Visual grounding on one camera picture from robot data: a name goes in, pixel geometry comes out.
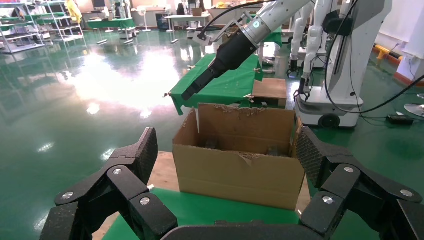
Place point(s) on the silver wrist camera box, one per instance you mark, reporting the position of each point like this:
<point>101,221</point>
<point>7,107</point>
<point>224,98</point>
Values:
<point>202,38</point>

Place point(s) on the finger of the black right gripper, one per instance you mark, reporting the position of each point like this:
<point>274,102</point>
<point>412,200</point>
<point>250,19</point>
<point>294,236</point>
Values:
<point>196,84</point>
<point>202,86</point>

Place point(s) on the silver camera mount bracket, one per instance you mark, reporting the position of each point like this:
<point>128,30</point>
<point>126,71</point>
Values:
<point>236,22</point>

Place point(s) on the grey round stand base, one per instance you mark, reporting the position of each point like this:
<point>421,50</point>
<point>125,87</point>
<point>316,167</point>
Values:
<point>415,109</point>

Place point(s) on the metal storage shelf rack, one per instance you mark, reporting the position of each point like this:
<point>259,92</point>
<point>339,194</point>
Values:
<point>23,34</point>
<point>63,23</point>

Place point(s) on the yellow floor guard rail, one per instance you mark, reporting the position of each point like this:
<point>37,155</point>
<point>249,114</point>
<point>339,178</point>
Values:
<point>382,51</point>

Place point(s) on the yellow jacket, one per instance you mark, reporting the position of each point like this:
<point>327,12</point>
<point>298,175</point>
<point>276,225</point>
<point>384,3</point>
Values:
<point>73,11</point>

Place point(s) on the white standing fan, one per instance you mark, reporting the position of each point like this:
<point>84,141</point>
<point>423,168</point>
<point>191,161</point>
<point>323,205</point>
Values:
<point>143,11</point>

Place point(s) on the green table cloth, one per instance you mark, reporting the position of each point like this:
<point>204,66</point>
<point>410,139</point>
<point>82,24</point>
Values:
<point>212,208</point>
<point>228,84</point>

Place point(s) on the white background table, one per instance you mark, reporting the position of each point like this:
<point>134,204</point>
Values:
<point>182,17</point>

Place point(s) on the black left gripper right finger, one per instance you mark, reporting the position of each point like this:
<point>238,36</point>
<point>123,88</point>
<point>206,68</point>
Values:
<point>341,185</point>

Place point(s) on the black power adapter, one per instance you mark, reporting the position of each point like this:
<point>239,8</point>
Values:
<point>399,120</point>

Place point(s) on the green covered background table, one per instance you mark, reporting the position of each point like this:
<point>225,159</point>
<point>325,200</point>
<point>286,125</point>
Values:
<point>111,23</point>

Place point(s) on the metal binder clip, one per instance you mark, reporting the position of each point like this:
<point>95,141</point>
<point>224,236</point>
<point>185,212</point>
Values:
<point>249,97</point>
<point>190,67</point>
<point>166,95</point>
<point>257,70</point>

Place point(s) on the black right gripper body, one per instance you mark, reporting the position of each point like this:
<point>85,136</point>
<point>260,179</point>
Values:
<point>233,53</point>

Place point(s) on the white wheeled background robot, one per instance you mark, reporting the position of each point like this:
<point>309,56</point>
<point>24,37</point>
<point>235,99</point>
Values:
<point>348,73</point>

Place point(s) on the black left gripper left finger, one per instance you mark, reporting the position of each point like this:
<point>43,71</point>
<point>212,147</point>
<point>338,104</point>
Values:
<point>129,179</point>

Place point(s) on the large open cardboard carton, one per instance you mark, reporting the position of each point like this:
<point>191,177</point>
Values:
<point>232,179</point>

